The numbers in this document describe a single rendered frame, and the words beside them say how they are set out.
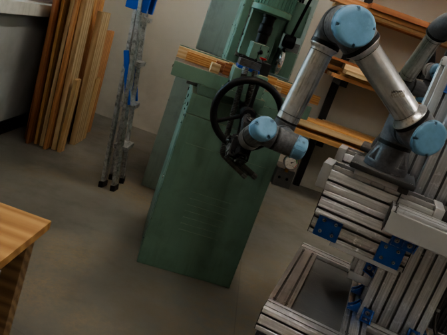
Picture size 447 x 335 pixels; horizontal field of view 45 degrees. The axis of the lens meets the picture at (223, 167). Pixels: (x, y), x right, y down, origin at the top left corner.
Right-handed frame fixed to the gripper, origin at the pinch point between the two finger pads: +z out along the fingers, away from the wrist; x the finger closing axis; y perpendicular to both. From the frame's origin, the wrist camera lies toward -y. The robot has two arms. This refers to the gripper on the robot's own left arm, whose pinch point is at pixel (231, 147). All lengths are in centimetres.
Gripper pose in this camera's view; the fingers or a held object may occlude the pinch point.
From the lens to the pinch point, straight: 193.2
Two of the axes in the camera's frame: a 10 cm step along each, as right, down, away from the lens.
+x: 9.1, 3.5, 2.1
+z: -3.0, 2.0, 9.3
